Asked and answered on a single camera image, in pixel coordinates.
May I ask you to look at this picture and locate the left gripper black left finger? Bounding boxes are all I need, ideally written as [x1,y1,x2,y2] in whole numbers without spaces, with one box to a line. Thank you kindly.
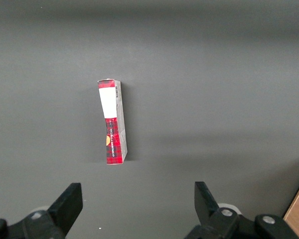
[7,183,84,239]

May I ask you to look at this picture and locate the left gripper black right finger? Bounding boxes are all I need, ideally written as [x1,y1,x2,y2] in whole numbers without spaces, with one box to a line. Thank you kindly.
[184,181,240,239]

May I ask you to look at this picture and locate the red plaid cardboard box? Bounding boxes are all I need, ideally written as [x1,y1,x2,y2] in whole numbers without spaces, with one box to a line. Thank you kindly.
[97,79,128,165]

